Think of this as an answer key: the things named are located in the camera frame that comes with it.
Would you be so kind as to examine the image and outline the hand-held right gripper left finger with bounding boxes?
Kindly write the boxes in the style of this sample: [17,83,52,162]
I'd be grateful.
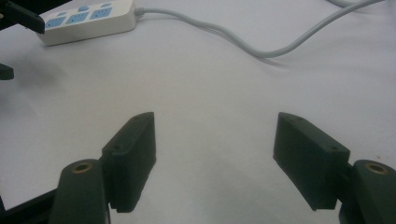
[101,111,157,214]

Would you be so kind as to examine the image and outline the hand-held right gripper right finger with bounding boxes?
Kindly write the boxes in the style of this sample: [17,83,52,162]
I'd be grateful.
[273,111,351,212]

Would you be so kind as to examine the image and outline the white power strip blue sockets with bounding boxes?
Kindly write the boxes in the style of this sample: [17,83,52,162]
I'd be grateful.
[36,0,138,48]

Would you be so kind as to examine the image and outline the grey power cable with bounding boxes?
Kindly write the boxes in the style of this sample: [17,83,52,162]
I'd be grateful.
[134,0,388,60]

